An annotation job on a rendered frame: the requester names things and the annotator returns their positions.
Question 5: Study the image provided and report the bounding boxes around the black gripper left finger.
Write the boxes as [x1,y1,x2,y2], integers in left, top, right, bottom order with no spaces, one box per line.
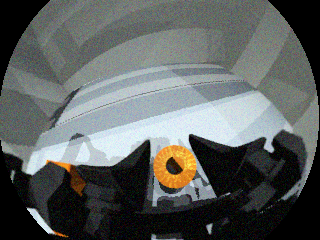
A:
[75,140,151,212]

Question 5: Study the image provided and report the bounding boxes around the black round pedestal with short shaft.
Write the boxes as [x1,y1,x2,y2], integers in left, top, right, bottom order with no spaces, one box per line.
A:
[211,216,228,233]

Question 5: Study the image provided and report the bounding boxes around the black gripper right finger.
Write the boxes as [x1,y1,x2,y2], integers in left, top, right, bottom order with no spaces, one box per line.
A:
[188,135,265,199]

